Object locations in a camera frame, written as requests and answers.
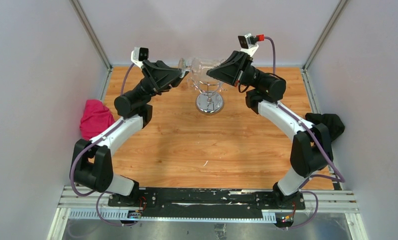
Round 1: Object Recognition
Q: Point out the pink cloth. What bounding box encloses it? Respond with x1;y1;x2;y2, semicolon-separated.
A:
79;99;116;140

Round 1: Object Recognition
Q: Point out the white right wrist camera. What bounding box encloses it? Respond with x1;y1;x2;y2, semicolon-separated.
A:
237;33;265;57

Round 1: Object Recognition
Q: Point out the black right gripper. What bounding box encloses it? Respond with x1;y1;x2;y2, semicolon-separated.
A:
205;51;267;90

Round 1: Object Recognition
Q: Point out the black cloth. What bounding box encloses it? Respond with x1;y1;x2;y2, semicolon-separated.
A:
305;113;346;142

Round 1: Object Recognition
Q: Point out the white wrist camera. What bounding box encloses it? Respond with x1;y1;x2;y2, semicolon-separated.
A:
237;33;265;57
131;47;149;70

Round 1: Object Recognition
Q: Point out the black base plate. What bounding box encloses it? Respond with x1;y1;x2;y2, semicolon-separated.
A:
107;187;305;220

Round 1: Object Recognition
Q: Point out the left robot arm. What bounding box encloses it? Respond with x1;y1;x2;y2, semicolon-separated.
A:
69;60;188;207

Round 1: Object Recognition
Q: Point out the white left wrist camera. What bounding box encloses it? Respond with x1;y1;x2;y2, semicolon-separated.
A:
131;47;149;70

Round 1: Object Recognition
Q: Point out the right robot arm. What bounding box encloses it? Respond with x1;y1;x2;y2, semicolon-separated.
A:
206;50;333;209

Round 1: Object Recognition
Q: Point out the chrome wine glass rack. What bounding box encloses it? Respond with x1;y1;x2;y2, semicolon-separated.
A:
187;75;224;115

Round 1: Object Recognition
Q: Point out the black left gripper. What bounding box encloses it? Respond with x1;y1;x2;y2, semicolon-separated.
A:
133;61;189;106

